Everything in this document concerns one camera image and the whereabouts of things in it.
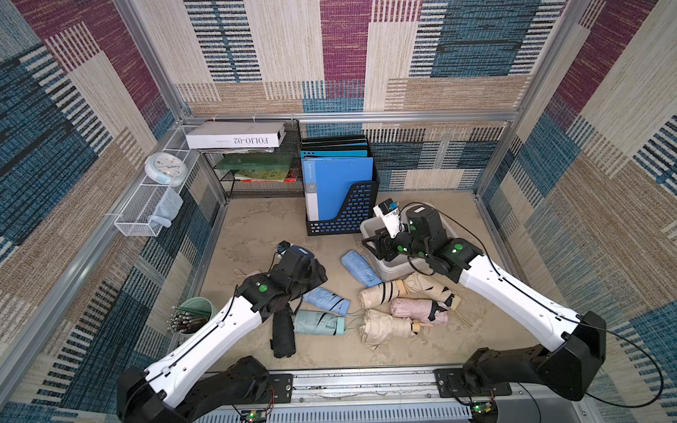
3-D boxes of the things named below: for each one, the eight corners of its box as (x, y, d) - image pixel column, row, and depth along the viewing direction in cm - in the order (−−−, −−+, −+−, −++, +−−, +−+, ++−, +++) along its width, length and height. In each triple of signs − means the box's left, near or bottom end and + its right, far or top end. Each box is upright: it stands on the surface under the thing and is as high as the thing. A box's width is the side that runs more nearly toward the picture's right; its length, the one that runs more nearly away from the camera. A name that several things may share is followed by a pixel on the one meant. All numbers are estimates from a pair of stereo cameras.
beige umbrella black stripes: (363, 314, 87) (364, 309, 84) (356, 295, 91) (357, 290, 88) (408, 299, 90) (410, 294, 87) (399, 282, 94) (401, 276, 91)
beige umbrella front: (360, 349, 81) (361, 343, 77) (359, 315, 88) (360, 308, 83) (418, 349, 81) (423, 343, 77) (413, 315, 88) (416, 308, 83)
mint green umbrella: (294, 334, 84) (292, 331, 82) (296, 312, 88) (295, 309, 86) (346, 334, 84) (346, 331, 82) (345, 312, 88) (345, 309, 86)
